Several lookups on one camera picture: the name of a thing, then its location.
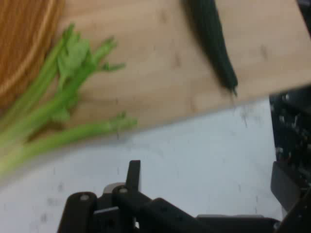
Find green celery bunch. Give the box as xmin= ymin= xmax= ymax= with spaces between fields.
xmin=0 ymin=23 xmax=138 ymax=180

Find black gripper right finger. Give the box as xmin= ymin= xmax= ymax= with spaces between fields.
xmin=270 ymin=161 xmax=311 ymax=233

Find bamboo cutting board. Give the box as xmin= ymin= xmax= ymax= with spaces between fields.
xmin=25 ymin=0 xmax=311 ymax=148

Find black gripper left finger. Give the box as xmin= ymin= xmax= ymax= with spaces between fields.
xmin=57 ymin=160 xmax=198 ymax=233

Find dark green cucumber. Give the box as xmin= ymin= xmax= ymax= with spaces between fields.
xmin=180 ymin=0 xmax=239 ymax=98

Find woven wicker basket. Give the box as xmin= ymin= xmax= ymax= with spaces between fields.
xmin=0 ymin=0 xmax=67 ymax=110

